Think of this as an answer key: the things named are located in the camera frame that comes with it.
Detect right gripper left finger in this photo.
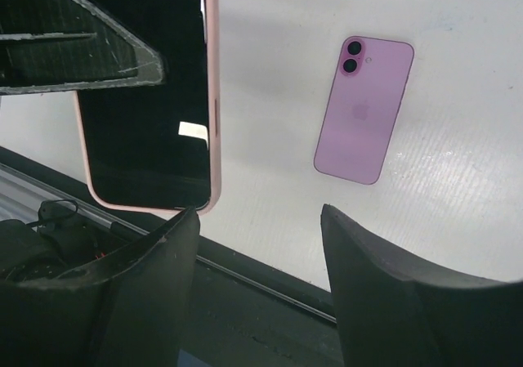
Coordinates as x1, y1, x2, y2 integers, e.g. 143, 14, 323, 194
1, 209, 200, 366

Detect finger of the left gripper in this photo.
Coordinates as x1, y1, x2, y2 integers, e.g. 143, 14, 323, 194
1, 0, 166, 95

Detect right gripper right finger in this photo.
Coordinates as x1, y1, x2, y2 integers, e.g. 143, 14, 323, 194
320, 204, 522, 366

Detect pink phone case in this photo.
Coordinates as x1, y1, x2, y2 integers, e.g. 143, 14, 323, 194
72, 0, 224, 215

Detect purple phone black screen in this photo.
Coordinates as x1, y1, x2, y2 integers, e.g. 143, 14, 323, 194
313, 36, 414, 186

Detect aluminium frame rail front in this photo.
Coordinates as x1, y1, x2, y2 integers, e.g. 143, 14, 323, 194
1, 165, 146, 240

